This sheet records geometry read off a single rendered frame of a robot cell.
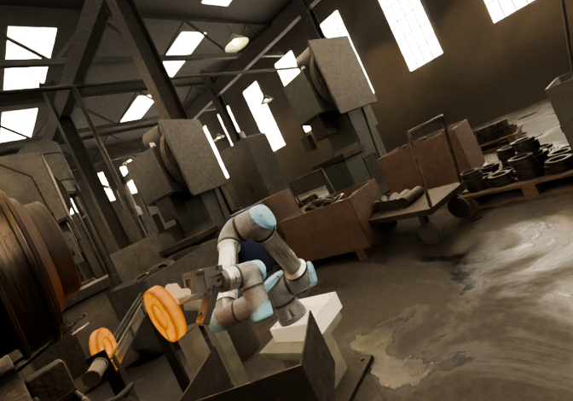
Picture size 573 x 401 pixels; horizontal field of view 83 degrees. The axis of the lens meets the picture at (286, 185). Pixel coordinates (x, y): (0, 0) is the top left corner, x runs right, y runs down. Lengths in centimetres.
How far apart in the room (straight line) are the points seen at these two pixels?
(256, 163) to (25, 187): 335
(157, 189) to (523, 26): 1059
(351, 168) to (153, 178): 319
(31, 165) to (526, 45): 1164
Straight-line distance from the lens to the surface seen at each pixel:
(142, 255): 531
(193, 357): 193
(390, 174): 453
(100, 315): 379
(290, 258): 151
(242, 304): 112
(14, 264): 91
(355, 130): 614
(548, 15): 1205
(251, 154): 582
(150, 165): 478
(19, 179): 391
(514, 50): 1208
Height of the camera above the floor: 102
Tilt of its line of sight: 1 degrees down
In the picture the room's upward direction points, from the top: 25 degrees counter-clockwise
